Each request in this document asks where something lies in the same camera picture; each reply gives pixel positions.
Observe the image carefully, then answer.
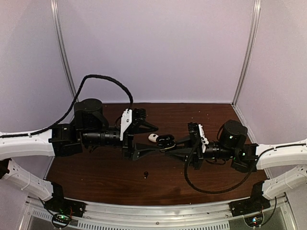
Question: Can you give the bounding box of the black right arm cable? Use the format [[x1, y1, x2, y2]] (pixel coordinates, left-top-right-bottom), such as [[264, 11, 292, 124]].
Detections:
[[184, 141, 307, 194]]

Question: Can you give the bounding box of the left aluminium frame post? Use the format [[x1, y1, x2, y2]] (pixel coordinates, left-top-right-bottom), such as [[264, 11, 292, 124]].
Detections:
[[50, 0, 77, 98]]

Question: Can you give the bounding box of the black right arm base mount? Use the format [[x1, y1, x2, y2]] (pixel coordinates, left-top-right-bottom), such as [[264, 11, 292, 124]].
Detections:
[[229, 181, 271, 229]]

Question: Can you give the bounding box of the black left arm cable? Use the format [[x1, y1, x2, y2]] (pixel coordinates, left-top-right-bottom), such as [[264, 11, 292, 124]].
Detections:
[[0, 74, 134, 138]]

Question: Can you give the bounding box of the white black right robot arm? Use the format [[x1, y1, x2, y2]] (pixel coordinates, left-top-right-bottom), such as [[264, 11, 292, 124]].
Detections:
[[164, 120, 307, 212]]

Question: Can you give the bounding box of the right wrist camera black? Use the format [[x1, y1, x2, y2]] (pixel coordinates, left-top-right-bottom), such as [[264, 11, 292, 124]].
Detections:
[[188, 122, 209, 153]]

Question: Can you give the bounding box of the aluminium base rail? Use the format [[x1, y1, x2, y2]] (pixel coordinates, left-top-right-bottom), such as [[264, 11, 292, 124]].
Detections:
[[21, 189, 295, 230]]

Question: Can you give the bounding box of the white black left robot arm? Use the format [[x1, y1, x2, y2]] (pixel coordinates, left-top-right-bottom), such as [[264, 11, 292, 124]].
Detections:
[[0, 99, 158, 213]]

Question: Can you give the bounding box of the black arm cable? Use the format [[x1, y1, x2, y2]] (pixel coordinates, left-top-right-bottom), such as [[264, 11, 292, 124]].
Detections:
[[0, 74, 134, 138], [184, 141, 307, 194]]

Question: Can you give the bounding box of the black earbud charging case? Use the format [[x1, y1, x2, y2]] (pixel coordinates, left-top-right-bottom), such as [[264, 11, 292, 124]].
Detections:
[[156, 134, 176, 150]]

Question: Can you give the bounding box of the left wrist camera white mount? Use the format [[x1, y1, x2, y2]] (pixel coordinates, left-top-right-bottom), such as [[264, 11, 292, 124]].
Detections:
[[120, 109, 132, 141]]

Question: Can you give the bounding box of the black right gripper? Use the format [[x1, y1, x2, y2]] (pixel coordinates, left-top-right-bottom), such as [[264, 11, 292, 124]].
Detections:
[[165, 135, 236, 171]]

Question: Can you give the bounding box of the right aluminium frame post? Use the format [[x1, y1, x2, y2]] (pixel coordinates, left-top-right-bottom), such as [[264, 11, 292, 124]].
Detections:
[[232, 0, 261, 107]]

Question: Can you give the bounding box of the aluminium frame post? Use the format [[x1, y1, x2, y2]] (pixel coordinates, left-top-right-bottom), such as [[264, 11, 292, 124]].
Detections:
[[232, 0, 261, 107], [50, 0, 77, 98]]

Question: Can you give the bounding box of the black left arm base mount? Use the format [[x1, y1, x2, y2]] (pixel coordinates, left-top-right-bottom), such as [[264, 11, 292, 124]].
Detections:
[[41, 182, 86, 230]]

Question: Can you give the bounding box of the white earbud charging case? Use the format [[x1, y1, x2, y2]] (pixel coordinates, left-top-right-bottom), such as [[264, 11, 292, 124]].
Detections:
[[148, 133, 159, 143]]

